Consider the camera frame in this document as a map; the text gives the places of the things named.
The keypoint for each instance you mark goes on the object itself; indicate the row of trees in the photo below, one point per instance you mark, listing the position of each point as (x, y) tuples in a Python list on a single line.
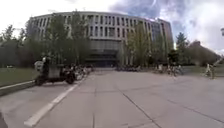
[(56, 43), (140, 50)]

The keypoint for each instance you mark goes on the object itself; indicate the dark vehicle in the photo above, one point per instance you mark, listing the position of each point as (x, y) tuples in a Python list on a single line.
[(53, 73)]

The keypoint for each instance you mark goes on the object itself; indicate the white painted line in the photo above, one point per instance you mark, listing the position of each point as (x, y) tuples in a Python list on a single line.
[(50, 106)]

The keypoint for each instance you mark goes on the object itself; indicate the row of parked bicycles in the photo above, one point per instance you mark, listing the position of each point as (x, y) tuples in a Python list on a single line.
[(81, 71), (171, 70)]

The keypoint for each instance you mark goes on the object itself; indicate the grey concrete slab pavement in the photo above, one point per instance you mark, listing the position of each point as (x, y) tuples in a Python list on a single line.
[(133, 100)]

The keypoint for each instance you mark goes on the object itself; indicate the large curved grey building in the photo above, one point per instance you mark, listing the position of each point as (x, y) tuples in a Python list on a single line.
[(106, 33)]

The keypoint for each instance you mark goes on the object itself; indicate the grey stone kerb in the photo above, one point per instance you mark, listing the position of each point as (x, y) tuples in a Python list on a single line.
[(16, 87)]

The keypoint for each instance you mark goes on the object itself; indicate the grass lawn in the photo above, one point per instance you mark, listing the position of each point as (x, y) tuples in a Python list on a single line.
[(15, 75)]

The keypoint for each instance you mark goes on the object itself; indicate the grass strip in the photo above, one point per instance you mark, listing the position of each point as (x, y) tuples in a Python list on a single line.
[(196, 70)]

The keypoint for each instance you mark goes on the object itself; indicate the person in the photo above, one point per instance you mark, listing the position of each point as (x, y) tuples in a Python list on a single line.
[(209, 70)]

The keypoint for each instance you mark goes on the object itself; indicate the group of trees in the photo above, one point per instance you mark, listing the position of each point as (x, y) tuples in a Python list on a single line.
[(196, 55)]

